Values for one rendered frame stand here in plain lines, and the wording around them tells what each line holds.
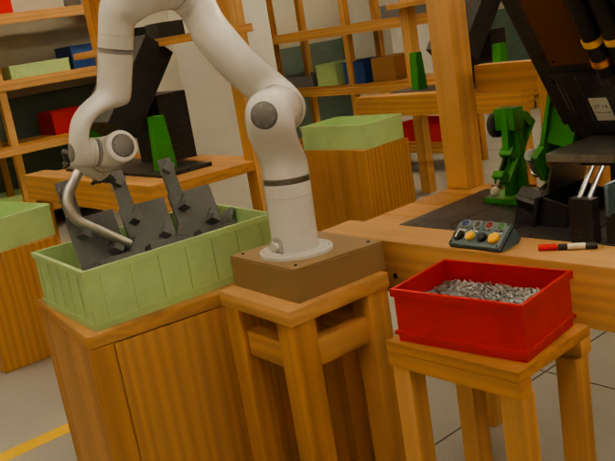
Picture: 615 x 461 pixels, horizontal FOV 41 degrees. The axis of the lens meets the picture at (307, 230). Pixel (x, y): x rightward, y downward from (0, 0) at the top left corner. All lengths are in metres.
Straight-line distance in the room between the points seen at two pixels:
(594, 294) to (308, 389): 0.70
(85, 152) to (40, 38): 6.72
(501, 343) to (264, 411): 0.83
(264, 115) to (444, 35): 0.95
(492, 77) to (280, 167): 0.97
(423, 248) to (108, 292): 0.84
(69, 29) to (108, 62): 6.84
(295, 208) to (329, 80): 6.58
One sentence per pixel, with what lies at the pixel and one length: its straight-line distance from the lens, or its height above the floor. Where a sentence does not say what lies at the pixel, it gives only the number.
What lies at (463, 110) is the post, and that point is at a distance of 2.73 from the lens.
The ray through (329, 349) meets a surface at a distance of 2.04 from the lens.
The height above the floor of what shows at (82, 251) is 0.95.
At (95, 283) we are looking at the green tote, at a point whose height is 0.92.
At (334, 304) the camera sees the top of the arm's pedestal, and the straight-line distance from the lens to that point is 2.00.
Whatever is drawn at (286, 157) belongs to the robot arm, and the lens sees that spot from 1.99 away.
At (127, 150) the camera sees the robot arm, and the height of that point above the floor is 1.25.
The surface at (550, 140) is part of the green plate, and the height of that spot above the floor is 1.12.
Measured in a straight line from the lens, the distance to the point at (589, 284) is 1.87.
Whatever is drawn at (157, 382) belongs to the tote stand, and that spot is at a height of 0.60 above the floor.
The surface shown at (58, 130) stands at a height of 0.89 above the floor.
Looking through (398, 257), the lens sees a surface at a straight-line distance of 2.18.
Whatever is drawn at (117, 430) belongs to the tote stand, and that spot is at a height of 0.51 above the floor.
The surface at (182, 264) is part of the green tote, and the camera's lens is 2.33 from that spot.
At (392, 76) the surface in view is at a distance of 7.99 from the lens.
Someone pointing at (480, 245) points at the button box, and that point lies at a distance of 2.00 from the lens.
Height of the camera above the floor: 1.49
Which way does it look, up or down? 14 degrees down
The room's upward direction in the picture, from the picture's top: 9 degrees counter-clockwise
